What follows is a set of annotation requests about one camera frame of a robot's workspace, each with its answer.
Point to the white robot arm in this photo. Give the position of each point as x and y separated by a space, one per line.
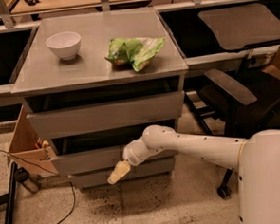
256 160

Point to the brown cardboard box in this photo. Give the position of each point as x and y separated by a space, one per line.
27 152

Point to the black office chair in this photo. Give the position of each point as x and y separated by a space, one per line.
247 101

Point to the grey top drawer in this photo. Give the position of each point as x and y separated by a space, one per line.
106 116

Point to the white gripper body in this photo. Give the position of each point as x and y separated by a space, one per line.
132 154

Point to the white ceramic bowl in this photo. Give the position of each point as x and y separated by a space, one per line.
64 45

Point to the green chip bag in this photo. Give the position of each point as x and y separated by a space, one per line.
137 52

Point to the grey drawer cabinet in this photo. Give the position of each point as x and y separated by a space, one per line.
48 83

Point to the dark bottle on floor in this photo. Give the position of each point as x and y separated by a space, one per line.
22 176

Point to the black stand leg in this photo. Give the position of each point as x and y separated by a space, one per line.
9 197

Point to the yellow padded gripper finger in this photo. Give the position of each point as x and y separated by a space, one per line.
120 171

